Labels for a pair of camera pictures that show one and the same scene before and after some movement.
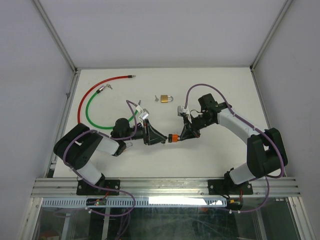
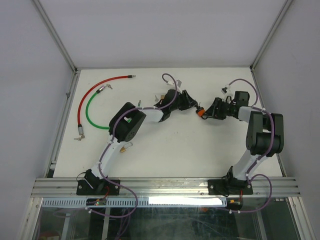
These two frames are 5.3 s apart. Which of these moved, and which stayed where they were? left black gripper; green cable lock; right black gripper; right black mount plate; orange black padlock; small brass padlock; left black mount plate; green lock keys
Moved: left black gripper; orange black padlock; right black gripper
Stayed: left black mount plate; right black mount plate; small brass padlock; green cable lock; green lock keys
